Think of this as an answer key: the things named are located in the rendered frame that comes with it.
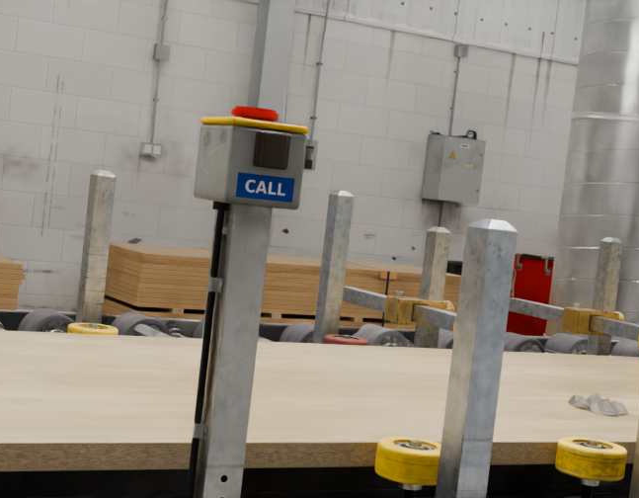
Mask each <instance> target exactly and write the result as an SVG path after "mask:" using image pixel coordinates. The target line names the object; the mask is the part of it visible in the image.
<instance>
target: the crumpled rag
mask: <svg viewBox="0 0 639 498"><path fill-rule="evenodd" d="M567 403H570V404H571V405H572V404H573V405H574V406H576V407H580V408H581V407H582V408H583V407H584V409H585V408H586V409H587V410H591V411H593V412H595V413H598V414H601V415H602V414H603V415H616V416H618V415H619V413H621V414H622V413H625V414H629V413H628V412H627V410H626V409H625V407H624V404H623V403H621V402H618V401H616V400H612V401H610V400H609V398H606V399H601V398H600V395H599V393H598V394H594V393H593V394H592V395H590V396H589V397H588V398H587V399H585V398H584V397H583V396H582V395H581V396H578V395H576V394H574V395H573V396H572V397H571V398H570V400H569V401H568V402H567ZM619 416H620V415H619Z"/></svg>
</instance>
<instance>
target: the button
mask: <svg viewBox="0 0 639 498"><path fill-rule="evenodd" d="M231 115H232V116H234V117H241V118H242V119H251V120H260V121H268V122H274V123H275V122H276V121H278V120H279V114H277V111H274V110H268V109H262V108H253V107H242V106H235V109H232V112H231Z"/></svg>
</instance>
